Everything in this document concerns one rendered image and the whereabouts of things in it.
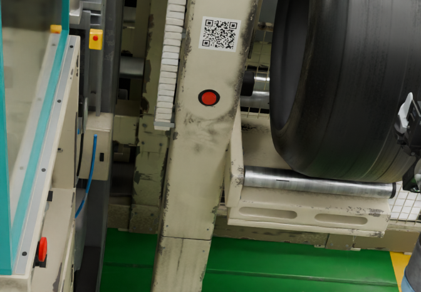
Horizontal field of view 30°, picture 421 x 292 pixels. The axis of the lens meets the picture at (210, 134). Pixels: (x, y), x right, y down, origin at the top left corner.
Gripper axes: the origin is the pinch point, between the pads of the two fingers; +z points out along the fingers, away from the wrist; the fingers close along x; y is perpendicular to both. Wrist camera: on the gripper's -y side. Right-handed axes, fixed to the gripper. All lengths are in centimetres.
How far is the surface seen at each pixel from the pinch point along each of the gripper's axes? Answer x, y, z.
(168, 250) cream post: 38, -64, 28
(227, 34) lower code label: 32.1, 0.7, 20.9
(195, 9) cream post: 38.9, 5.5, 20.4
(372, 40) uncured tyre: 8.5, 10.8, 4.2
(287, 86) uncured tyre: 13, -23, 45
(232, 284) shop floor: 12, -116, 72
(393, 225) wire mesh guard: -35, -85, 72
